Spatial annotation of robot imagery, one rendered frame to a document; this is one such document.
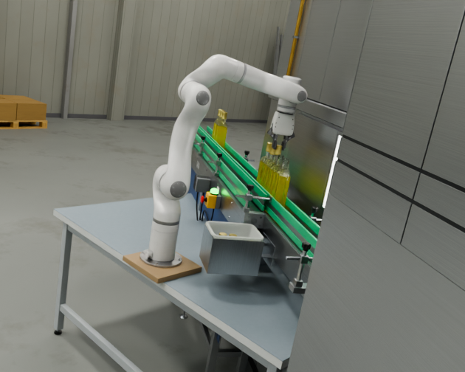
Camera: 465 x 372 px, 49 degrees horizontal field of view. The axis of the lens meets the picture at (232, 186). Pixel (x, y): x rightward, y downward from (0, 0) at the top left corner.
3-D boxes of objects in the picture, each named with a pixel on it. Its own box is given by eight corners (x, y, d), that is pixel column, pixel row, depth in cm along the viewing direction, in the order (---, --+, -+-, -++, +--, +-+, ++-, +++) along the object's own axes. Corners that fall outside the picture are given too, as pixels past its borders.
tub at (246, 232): (261, 258, 211) (265, 239, 208) (209, 255, 204) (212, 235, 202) (249, 241, 227) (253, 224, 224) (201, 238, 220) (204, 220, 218)
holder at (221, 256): (269, 276, 214) (276, 242, 210) (207, 273, 206) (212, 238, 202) (257, 259, 230) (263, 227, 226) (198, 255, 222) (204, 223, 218)
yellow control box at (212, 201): (219, 209, 265) (221, 196, 263) (205, 209, 262) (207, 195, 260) (216, 205, 271) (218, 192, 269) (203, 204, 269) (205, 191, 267)
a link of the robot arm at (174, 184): (177, 193, 228) (188, 205, 214) (152, 189, 223) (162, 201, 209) (206, 84, 218) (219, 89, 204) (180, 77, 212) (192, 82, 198)
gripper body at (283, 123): (293, 110, 235) (288, 133, 238) (272, 107, 233) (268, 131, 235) (299, 113, 228) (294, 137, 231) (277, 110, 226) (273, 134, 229)
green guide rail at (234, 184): (248, 209, 228) (252, 193, 226) (246, 209, 228) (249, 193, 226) (185, 133, 390) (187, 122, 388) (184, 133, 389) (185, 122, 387)
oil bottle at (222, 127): (223, 155, 338) (229, 113, 331) (215, 153, 337) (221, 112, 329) (221, 153, 343) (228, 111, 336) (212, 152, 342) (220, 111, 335)
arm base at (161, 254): (154, 271, 216) (159, 230, 211) (131, 253, 229) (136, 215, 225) (190, 263, 229) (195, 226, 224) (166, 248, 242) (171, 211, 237)
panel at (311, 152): (377, 250, 176) (402, 156, 168) (370, 250, 176) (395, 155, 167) (287, 178, 260) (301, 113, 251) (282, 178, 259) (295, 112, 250)
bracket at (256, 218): (262, 229, 228) (265, 214, 226) (242, 227, 225) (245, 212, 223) (260, 226, 231) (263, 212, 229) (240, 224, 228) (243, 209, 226)
